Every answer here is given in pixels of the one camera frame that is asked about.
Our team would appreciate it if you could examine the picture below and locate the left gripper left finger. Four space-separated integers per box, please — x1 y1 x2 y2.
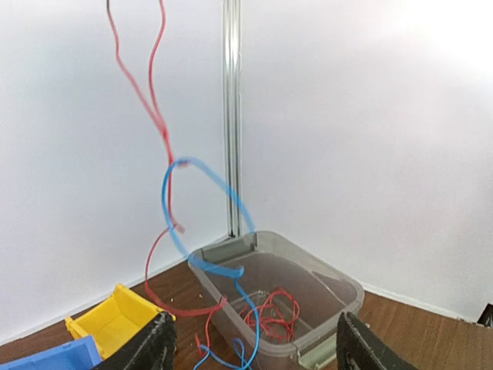
93 311 177 370

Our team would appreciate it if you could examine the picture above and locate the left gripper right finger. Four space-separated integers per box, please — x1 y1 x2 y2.
336 311 417 370

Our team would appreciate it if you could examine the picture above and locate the red cable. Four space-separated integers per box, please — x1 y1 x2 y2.
238 286 302 345
105 0 229 359

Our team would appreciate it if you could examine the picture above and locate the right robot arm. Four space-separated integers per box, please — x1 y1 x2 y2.
478 303 493 328

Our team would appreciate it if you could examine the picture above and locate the yellow plastic bin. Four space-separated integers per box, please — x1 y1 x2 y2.
65 284 164 360

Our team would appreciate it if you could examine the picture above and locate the blue plastic bin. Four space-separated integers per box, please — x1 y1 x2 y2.
1 335 102 370

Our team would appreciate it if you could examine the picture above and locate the clear grey plastic container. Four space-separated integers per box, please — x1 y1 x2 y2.
189 231 364 369

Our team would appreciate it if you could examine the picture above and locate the right aluminium frame post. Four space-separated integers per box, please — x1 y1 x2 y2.
220 0 244 238

